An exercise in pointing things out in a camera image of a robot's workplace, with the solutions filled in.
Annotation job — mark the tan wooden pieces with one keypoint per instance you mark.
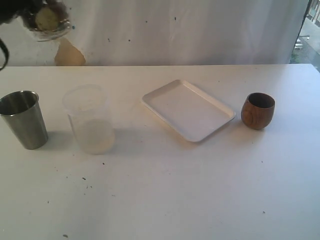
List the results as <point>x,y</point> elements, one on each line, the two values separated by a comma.
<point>53,14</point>

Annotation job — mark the translucent plastic measuring cup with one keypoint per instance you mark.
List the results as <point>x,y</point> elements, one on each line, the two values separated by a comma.
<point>87,108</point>

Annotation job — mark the clear plastic shaker body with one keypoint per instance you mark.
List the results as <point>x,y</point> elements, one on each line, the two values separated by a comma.
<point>48,36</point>

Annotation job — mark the brown wooden cup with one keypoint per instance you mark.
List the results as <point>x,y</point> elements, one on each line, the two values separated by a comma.
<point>258,110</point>

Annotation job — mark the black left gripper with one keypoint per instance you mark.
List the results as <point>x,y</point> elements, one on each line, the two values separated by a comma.
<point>15,8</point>

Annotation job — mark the stainless steel cup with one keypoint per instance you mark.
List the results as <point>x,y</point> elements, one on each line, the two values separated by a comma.
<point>22,113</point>

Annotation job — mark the white rectangular tray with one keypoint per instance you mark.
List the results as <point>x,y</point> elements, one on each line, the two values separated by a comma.
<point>188,110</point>

